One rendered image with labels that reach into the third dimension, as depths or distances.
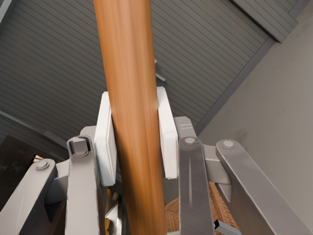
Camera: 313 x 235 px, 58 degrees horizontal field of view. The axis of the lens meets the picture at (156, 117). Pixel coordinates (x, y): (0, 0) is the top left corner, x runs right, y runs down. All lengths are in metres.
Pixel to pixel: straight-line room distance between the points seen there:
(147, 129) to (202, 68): 3.62
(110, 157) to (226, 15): 3.63
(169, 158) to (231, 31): 3.67
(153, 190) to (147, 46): 0.10
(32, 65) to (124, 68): 3.60
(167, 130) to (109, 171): 0.04
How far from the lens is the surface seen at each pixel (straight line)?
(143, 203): 0.21
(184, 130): 0.17
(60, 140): 3.76
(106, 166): 0.16
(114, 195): 2.26
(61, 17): 3.57
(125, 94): 0.16
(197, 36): 3.67
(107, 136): 0.15
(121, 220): 2.09
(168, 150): 0.15
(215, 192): 2.13
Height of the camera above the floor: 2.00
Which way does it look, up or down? 20 degrees down
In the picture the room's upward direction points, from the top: 59 degrees counter-clockwise
